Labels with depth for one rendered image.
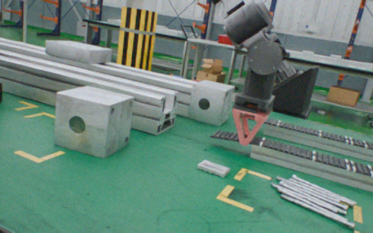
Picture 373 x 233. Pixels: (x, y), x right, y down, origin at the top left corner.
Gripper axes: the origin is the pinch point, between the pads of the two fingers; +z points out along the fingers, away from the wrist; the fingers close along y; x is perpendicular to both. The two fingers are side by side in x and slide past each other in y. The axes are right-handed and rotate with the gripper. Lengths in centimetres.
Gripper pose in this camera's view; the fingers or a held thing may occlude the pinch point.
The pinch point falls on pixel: (247, 138)
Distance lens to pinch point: 69.2
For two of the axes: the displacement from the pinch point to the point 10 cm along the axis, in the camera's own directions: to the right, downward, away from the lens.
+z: -1.6, 9.5, 2.6
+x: 9.2, 2.4, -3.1
